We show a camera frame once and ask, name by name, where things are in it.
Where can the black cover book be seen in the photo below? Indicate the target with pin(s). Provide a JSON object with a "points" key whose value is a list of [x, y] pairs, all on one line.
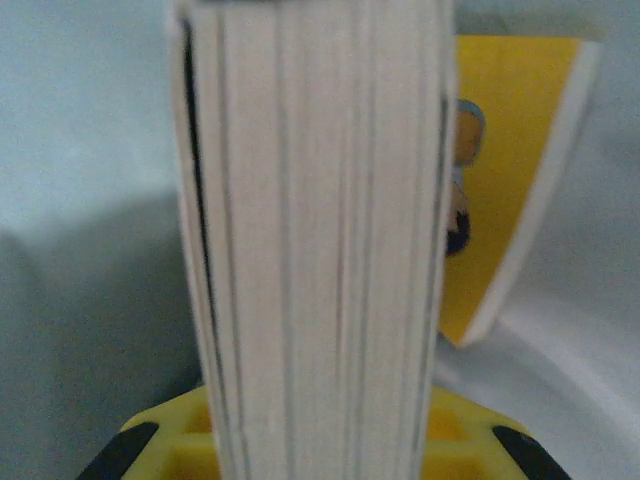
{"points": [[320, 225]]}

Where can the yellow cartoon cover book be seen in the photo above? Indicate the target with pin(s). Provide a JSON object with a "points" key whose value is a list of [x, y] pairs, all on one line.
{"points": [[500, 200]]}

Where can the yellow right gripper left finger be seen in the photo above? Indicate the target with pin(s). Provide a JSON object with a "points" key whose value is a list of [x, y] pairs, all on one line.
{"points": [[165, 440]]}

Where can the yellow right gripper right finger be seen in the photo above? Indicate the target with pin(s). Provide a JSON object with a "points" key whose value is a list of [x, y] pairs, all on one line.
{"points": [[470, 440]]}

